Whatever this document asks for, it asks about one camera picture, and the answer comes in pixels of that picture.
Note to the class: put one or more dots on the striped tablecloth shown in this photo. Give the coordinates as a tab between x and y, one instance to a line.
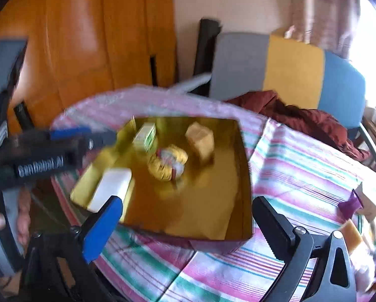
301	176

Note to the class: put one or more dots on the yellow sponge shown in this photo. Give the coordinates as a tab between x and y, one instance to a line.
351	236
200	141

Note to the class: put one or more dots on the white rectangular box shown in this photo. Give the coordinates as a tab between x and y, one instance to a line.
111	185

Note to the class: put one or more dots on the green white small carton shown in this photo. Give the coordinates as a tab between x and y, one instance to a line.
144	138

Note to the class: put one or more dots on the yellow striped packet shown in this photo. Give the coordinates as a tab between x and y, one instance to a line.
158	166

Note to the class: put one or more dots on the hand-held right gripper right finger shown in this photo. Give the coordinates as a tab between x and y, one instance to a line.
276	226

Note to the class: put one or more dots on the grey yellow blue chair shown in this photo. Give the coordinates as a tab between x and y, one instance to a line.
288	66

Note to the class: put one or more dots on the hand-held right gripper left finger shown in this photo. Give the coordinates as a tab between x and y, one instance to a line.
103	229

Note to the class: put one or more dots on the pale curtain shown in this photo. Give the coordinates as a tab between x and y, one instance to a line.
326	6

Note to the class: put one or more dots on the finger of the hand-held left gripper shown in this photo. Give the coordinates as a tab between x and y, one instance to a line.
101	138
70	133

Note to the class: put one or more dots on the dark red jacket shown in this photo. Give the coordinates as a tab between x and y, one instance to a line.
301	116

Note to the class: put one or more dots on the black upright frame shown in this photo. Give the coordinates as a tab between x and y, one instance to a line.
205	47

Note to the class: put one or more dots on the wooden wardrobe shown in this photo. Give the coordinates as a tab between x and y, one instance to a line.
81	37

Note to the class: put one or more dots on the purple packet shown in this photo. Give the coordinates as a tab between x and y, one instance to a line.
349	206

